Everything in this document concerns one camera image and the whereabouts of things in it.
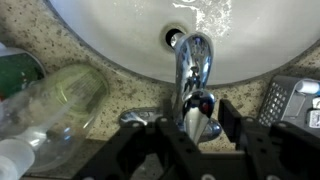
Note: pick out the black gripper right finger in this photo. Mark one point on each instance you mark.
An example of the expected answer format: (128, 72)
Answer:
(266, 146)

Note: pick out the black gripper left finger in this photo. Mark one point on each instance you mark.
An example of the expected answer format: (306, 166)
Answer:
(160, 150)

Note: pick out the chrome faucet spout and base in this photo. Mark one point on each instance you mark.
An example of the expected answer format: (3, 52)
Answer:
(195, 60)

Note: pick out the black mesh organizer tray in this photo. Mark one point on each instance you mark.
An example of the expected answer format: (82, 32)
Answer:
(281, 100)

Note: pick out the clear plastic bottle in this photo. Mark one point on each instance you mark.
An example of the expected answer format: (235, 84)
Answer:
(56, 113)

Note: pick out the white oval sink basin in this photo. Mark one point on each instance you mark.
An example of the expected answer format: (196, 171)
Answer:
(126, 36)

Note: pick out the white and green mug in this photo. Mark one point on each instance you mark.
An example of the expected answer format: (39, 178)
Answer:
(16, 71)

